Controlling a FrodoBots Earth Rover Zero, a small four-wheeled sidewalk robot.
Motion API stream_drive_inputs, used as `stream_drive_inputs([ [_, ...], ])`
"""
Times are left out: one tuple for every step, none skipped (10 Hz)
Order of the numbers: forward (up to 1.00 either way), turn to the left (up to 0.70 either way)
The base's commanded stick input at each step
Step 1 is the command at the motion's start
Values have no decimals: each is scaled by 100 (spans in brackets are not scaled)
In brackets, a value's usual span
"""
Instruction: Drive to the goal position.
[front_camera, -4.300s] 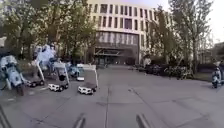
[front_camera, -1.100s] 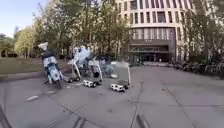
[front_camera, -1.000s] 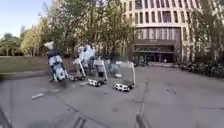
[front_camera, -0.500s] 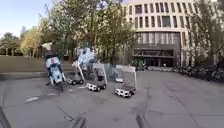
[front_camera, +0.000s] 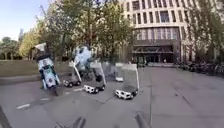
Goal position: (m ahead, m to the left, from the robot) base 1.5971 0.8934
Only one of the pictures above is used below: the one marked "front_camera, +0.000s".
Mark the group of trees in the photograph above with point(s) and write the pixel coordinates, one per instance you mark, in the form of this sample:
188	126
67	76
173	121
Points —
80	26

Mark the robot's own part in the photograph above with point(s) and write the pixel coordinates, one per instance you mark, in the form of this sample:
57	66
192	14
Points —
78	122
140	120

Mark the tree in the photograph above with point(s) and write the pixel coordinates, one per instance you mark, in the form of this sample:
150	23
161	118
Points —
205	30

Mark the small white delivery robot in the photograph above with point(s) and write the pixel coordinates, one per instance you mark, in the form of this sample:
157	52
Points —
126	93
72	82
94	88

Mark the white and blue vehicle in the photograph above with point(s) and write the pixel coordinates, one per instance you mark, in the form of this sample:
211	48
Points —
48	71

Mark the row of parked bicycles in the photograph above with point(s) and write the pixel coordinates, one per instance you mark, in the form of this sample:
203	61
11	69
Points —
203	68

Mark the tall beige building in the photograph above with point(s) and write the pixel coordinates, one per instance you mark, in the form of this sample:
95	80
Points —
156	30

